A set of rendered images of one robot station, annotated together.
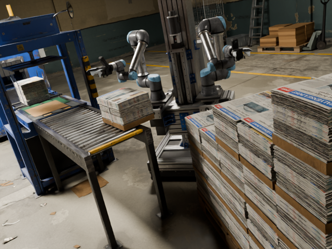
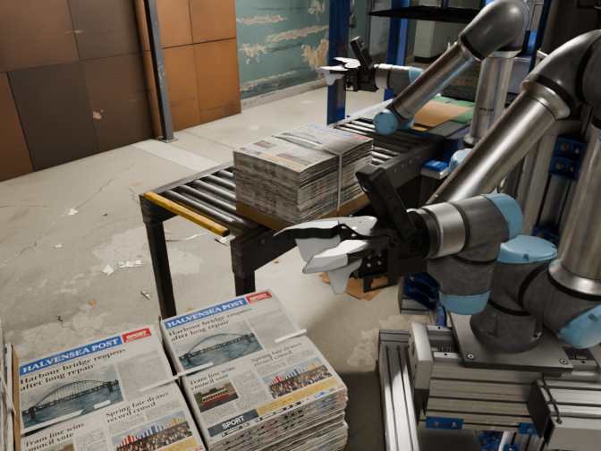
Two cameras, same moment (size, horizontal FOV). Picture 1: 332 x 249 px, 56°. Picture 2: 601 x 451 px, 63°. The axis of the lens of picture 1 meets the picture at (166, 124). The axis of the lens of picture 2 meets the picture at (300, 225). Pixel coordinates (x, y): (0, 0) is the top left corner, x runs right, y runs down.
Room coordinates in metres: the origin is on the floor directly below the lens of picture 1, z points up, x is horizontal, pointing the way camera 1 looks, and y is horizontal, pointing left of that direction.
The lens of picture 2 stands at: (2.03, -1.14, 1.56)
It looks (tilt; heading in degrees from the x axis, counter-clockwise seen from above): 29 degrees down; 74
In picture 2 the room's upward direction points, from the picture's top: straight up
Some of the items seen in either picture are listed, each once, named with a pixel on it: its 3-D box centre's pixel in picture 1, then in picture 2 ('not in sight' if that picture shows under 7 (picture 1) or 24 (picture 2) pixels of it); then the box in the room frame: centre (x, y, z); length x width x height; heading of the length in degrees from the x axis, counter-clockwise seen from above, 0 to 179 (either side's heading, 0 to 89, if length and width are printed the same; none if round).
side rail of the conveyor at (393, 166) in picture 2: (109, 120); (361, 191); (2.75, 0.50, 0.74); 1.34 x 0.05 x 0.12; 33
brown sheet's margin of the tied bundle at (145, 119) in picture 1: (134, 120); (283, 211); (2.36, 0.24, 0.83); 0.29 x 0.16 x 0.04; 123
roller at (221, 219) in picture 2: (114, 142); (206, 214); (2.12, 0.40, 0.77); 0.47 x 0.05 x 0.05; 123
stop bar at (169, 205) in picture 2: (117, 141); (183, 212); (2.05, 0.36, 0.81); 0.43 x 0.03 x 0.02; 123
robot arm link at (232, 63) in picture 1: (228, 63); (460, 271); (2.46, -0.58, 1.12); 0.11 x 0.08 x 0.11; 96
